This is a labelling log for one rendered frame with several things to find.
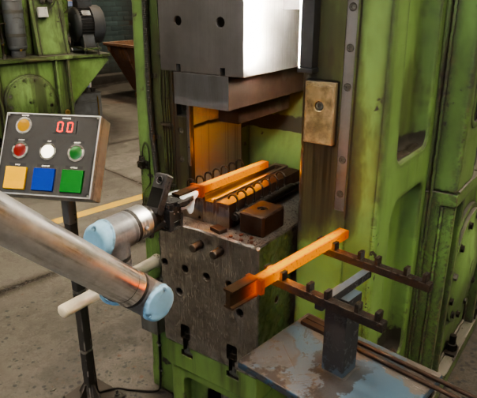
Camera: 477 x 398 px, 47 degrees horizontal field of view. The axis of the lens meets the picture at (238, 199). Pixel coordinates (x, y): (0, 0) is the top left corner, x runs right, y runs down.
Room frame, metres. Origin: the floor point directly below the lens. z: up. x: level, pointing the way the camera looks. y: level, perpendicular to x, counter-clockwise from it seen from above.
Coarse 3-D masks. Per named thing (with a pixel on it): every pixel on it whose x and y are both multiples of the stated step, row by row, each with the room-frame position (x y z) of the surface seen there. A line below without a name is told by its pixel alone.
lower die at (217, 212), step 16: (272, 176) 1.76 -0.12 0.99; (288, 176) 1.77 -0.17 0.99; (208, 192) 1.61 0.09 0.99; (240, 192) 1.60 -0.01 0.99; (256, 192) 1.61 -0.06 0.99; (272, 192) 1.69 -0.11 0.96; (208, 208) 1.54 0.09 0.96; (224, 208) 1.50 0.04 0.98; (240, 208) 1.54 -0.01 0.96; (224, 224) 1.50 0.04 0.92
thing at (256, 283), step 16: (320, 240) 1.25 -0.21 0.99; (336, 240) 1.27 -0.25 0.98; (288, 256) 1.16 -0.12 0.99; (304, 256) 1.16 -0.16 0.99; (272, 272) 1.08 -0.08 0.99; (288, 272) 1.11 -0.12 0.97; (224, 288) 0.99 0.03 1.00; (240, 288) 0.99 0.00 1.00; (256, 288) 1.03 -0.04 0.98; (224, 304) 0.99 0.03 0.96; (240, 304) 0.99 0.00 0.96
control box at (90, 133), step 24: (48, 120) 1.79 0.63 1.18; (72, 120) 1.77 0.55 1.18; (96, 120) 1.76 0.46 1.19; (24, 144) 1.75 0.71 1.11; (48, 144) 1.74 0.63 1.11; (72, 144) 1.73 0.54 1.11; (96, 144) 1.72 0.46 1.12; (0, 168) 1.73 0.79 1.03; (72, 168) 1.69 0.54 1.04; (96, 168) 1.69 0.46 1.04; (24, 192) 1.67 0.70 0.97; (48, 192) 1.66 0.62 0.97; (96, 192) 1.68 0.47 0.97
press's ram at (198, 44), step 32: (160, 0) 1.63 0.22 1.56; (192, 0) 1.56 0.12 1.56; (224, 0) 1.50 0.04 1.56; (256, 0) 1.51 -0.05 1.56; (288, 0) 1.61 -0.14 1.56; (160, 32) 1.63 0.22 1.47; (192, 32) 1.57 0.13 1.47; (224, 32) 1.50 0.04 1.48; (256, 32) 1.51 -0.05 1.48; (288, 32) 1.65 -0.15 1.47; (192, 64) 1.57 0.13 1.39; (224, 64) 1.50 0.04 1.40; (256, 64) 1.51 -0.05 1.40; (288, 64) 1.66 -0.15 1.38
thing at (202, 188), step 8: (264, 160) 1.79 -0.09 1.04; (240, 168) 1.69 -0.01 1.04; (248, 168) 1.69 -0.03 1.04; (256, 168) 1.72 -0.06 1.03; (264, 168) 1.76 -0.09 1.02; (224, 176) 1.60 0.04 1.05; (232, 176) 1.61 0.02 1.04; (240, 176) 1.65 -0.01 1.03; (192, 184) 1.50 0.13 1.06; (200, 184) 1.52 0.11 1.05; (208, 184) 1.52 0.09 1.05; (216, 184) 1.55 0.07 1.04; (224, 184) 1.58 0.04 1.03; (176, 192) 1.43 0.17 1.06; (184, 192) 1.43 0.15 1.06; (200, 192) 1.48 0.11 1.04
